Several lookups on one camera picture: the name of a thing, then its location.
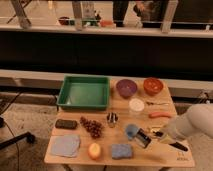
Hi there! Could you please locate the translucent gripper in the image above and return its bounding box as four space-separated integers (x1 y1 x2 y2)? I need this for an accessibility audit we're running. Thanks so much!
159 123 176 144

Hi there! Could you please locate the black handled brush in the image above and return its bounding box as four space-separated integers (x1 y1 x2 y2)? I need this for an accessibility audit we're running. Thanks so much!
134 128 189 153

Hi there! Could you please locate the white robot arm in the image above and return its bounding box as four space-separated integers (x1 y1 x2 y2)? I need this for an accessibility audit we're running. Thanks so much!
159 104 213 144

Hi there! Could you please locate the blue plastic cup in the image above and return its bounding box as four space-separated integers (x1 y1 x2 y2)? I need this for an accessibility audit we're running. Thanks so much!
125 124 139 140

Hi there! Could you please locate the clear cup white lid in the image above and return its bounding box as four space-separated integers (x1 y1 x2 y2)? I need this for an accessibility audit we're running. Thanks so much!
129 98 144 115

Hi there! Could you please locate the small metal cup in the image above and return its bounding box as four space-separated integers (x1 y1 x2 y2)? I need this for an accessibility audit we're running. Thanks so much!
107 112 118 128

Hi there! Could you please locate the yellow banana toy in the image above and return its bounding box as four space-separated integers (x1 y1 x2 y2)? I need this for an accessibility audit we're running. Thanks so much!
148 126 162 134

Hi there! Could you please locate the orange sausage toy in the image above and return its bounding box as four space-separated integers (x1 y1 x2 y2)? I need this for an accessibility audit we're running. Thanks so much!
148 112 172 119

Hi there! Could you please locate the red bowl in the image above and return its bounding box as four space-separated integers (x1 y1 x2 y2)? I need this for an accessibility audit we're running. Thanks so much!
143 77 163 96

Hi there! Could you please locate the blue sponge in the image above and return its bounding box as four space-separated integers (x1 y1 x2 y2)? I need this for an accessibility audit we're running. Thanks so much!
111 144 133 159

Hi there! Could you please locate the purple bowl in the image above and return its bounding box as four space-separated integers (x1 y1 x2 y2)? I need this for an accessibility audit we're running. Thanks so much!
116 79 137 98

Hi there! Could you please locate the bunch of dark grapes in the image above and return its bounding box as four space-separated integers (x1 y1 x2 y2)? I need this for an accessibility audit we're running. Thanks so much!
80 117 103 139

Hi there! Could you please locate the yellow red apple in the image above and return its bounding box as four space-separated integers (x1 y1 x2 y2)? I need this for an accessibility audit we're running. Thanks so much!
88 143 101 160

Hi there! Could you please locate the green plastic tray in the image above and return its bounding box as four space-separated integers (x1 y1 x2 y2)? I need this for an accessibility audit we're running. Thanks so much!
57 76 110 110

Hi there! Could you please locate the blue folded cloth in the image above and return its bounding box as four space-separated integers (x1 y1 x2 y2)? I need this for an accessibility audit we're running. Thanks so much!
50 135 80 158

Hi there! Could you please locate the dark brown eraser block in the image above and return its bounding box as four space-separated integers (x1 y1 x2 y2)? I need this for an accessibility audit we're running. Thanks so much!
55 119 77 130

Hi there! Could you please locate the black office chair base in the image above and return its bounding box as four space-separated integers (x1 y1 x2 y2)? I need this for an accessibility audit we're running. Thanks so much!
0 117 35 150

